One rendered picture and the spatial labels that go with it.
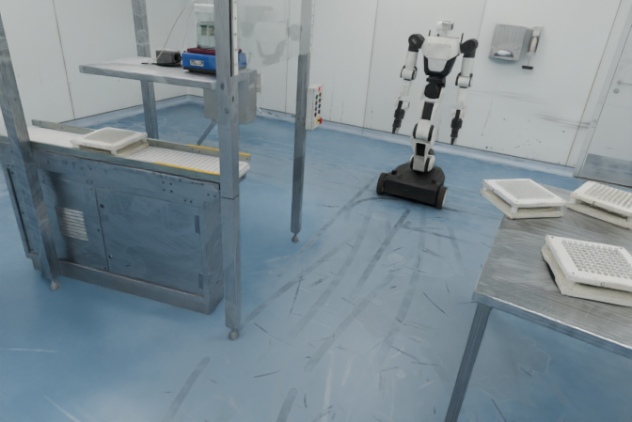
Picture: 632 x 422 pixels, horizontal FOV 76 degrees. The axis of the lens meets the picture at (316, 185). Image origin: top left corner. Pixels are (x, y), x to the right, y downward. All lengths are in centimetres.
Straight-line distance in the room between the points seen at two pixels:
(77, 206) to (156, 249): 48
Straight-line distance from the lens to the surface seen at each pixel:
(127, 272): 248
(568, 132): 515
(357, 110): 544
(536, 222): 189
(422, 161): 372
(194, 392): 203
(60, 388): 221
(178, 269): 226
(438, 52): 353
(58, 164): 235
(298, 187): 271
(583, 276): 146
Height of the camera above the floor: 156
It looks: 24 degrees down
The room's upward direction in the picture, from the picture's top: 4 degrees clockwise
